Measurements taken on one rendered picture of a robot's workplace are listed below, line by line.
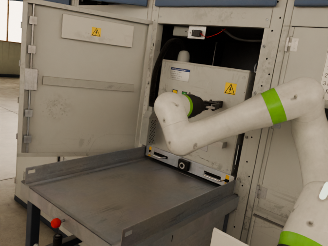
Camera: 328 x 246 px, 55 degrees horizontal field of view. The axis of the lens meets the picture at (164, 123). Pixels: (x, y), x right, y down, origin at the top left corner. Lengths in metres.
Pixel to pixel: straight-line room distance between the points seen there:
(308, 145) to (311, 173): 0.10
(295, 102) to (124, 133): 1.01
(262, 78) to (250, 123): 0.35
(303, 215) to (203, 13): 1.04
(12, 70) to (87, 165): 11.70
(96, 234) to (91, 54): 0.94
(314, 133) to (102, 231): 0.75
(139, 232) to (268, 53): 0.85
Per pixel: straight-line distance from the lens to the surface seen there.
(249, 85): 1.43
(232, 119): 1.05
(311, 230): 0.78
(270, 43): 1.37
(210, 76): 1.49
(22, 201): 3.06
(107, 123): 1.73
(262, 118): 1.05
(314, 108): 1.08
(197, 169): 1.55
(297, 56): 1.31
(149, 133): 1.60
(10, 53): 13.03
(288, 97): 1.05
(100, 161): 1.55
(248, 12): 1.43
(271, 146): 1.34
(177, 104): 1.10
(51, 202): 1.22
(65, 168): 1.44
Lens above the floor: 1.39
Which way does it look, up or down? 11 degrees down
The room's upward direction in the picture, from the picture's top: 8 degrees clockwise
